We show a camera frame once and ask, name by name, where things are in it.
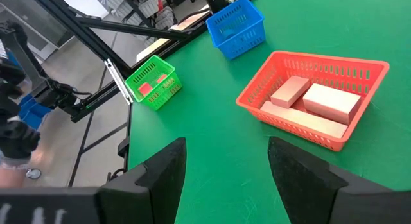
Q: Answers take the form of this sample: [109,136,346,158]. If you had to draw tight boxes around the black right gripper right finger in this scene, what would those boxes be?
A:
[268,136,411,224]

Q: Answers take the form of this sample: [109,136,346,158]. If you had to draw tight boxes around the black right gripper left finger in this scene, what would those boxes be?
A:
[96,137,187,224]

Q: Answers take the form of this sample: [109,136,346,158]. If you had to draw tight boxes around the large orange block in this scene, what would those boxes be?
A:
[302,83,363,126]

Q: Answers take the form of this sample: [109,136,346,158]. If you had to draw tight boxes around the small orange block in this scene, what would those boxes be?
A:
[270,75,311,110]

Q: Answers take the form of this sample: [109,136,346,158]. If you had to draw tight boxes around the black table edge clamp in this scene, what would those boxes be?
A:
[117,135,131,159]

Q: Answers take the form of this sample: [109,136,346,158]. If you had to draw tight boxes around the green plastic basket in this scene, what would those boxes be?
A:
[124,55,183,112]

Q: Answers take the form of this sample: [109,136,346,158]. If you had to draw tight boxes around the orange plastic basket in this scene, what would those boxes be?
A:
[236,50,391,153]

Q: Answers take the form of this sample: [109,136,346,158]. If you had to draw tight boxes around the blue floor bin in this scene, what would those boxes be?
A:
[17,94,54,131]

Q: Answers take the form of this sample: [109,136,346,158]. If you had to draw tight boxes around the blue plastic basket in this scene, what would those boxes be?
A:
[205,0,267,60]

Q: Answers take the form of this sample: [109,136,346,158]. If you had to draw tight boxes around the shelf with white bins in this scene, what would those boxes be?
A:
[102,0,177,31]

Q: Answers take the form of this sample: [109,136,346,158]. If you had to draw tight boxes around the silver metal bracket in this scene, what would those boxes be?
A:
[104,58,134,105]

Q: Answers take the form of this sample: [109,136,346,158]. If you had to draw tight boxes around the black clamp with cables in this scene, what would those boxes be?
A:
[31,78,94,124]

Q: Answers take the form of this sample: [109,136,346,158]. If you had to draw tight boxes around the black frame beam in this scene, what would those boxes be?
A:
[27,0,134,79]
[75,17,198,41]

